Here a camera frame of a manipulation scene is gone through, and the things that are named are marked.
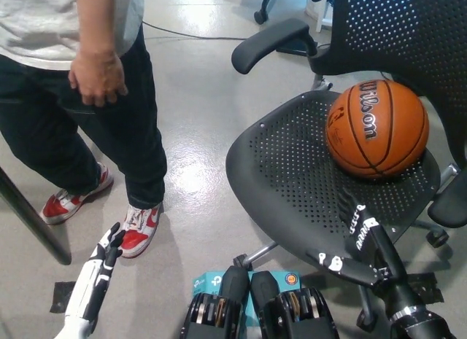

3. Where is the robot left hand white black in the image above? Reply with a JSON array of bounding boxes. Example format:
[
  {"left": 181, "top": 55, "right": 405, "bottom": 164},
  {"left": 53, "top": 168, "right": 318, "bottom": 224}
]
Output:
[{"left": 63, "top": 222, "right": 127, "bottom": 322}]

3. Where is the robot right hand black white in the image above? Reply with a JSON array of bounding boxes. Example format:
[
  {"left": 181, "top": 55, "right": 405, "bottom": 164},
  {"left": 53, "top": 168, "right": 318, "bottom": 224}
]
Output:
[{"left": 305, "top": 192, "right": 408, "bottom": 287}]

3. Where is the person's left hand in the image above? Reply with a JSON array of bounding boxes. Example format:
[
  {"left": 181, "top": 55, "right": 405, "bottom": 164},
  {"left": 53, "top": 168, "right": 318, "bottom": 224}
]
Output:
[{"left": 68, "top": 49, "right": 129, "bottom": 108}]

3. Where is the orange Wilson basketball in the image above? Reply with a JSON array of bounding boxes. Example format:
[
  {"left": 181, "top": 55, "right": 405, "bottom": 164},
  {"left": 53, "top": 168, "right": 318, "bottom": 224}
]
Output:
[{"left": 325, "top": 79, "right": 431, "bottom": 180}]

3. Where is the person's left red white sneaker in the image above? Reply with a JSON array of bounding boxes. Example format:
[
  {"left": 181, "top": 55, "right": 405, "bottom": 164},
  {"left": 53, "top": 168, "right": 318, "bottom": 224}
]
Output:
[{"left": 118, "top": 202, "right": 163, "bottom": 260}]

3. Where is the person's red white sneaker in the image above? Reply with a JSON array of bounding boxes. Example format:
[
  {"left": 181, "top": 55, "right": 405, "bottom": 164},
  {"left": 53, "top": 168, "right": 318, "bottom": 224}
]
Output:
[
  {"left": 118, "top": 202, "right": 163, "bottom": 260},
  {"left": 39, "top": 162, "right": 115, "bottom": 225}
]

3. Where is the person's right red white sneaker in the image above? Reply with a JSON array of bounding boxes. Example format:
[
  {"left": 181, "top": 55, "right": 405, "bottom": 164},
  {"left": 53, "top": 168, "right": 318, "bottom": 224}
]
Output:
[{"left": 39, "top": 162, "right": 115, "bottom": 225}]

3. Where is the person in grey shirt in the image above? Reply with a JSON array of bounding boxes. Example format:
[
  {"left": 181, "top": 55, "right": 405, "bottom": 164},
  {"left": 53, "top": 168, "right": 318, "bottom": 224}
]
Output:
[{"left": 0, "top": 0, "right": 168, "bottom": 211}]

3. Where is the black perforated office chair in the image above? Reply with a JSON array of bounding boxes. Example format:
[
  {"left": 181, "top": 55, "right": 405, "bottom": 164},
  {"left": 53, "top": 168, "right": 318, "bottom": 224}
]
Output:
[{"left": 225, "top": 0, "right": 467, "bottom": 331}]

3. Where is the robot left leg black block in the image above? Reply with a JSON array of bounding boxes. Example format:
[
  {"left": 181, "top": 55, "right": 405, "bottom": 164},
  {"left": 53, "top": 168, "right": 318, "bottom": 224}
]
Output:
[{"left": 178, "top": 264, "right": 251, "bottom": 339}]

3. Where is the office chair base with caster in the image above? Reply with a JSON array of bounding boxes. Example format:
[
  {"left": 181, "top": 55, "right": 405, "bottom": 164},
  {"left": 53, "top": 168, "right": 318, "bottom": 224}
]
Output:
[{"left": 253, "top": 0, "right": 277, "bottom": 26}]

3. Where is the black slanted pole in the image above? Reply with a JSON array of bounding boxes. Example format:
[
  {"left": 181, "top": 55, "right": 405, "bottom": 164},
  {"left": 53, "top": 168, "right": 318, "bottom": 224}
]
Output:
[{"left": 0, "top": 165, "right": 72, "bottom": 266}]

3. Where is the teal cardboard box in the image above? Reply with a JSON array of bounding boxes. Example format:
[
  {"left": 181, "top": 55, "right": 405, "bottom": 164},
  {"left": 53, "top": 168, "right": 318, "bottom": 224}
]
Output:
[{"left": 192, "top": 269, "right": 301, "bottom": 329}]

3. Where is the dark flat floor plate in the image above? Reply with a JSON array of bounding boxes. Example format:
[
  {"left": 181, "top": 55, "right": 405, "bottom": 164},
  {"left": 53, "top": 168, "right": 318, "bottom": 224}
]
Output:
[{"left": 276, "top": 38, "right": 318, "bottom": 58}]

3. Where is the white furniture leg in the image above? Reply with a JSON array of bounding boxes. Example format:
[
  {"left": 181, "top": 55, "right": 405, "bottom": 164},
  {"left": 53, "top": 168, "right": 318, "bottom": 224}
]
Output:
[{"left": 305, "top": 0, "right": 333, "bottom": 34}]

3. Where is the thin black floor cable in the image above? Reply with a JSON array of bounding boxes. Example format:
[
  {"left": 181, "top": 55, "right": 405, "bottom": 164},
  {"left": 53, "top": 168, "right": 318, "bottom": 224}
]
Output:
[{"left": 142, "top": 20, "right": 249, "bottom": 40}]

